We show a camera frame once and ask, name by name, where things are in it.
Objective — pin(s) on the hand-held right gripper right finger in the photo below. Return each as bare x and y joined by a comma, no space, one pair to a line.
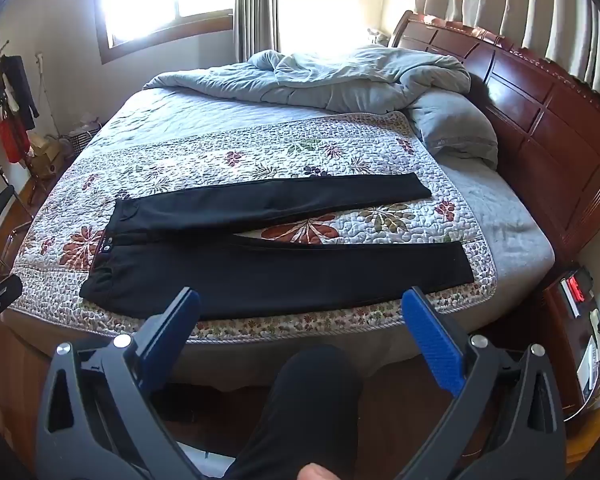
425,325

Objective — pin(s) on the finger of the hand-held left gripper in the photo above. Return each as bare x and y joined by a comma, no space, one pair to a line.
2,292

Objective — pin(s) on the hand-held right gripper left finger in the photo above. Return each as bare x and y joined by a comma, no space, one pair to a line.
177,320

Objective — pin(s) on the black pants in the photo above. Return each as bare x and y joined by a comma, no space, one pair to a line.
280,270

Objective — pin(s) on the person's right hand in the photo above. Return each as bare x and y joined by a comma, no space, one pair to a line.
320,474

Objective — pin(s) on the grey bed sheet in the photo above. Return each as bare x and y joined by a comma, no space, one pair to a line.
505,230

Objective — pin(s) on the wooden nightstand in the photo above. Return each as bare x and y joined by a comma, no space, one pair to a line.
560,355

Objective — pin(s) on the cardboard box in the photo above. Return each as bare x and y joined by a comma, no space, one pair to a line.
47,155

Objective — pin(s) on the person's leg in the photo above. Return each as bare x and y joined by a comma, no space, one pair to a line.
300,400

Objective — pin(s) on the red hanging bag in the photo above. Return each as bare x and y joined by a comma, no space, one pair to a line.
12,140

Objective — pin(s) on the red and black device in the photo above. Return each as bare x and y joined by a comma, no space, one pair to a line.
575,290

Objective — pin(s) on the floral quilted bedspread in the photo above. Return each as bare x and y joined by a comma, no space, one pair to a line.
205,152

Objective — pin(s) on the grey pillow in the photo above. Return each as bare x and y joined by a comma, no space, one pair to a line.
455,125

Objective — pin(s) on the dark hanging garment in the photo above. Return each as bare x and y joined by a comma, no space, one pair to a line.
20,85

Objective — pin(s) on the dark wooden bed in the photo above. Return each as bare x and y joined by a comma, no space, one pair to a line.
555,125

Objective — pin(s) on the grey duvet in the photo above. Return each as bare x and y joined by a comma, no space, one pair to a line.
330,85

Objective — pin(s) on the wooden framed window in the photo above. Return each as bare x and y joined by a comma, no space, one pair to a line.
145,5

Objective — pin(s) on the beige curtain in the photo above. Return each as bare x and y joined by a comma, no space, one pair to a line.
505,0
255,5

